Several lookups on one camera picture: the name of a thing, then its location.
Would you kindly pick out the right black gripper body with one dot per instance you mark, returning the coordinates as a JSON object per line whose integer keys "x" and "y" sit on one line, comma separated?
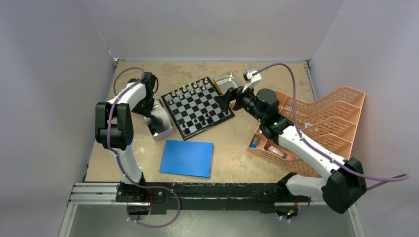
{"x": 245, "y": 99}

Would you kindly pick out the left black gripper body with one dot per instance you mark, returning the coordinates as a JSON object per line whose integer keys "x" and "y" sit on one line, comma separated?
{"x": 145, "y": 106}

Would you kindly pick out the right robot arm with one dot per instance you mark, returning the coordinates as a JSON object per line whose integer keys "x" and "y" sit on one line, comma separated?
{"x": 341, "y": 182}

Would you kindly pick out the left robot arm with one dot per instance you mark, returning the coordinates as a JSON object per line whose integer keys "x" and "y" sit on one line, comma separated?
{"x": 114, "y": 127}

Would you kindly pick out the white chess piece row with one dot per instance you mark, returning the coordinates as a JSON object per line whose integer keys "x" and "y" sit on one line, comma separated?
{"x": 201, "y": 89}

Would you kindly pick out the gold rectangular metal tin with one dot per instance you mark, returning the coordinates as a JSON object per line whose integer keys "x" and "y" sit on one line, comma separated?
{"x": 225, "y": 81}

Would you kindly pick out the black and silver chessboard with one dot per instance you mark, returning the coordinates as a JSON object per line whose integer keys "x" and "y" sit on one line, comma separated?
{"x": 183, "y": 112}

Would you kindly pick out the blue capped small bottle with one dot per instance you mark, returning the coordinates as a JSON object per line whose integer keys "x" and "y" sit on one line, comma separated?
{"x": 254, "y": 142}

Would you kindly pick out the blue folder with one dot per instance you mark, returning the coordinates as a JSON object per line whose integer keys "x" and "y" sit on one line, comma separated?
{"x": 187, "y": 158}

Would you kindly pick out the orange plastic tiered organizer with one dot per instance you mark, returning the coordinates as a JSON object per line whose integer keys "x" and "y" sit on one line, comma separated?
{"x": 330, "y": 121}

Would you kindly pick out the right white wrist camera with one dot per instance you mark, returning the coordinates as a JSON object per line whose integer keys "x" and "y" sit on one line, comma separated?
{"x": 252, "y": 78}

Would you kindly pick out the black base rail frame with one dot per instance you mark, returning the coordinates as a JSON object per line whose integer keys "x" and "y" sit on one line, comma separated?
{"x": 160, "y": 197}

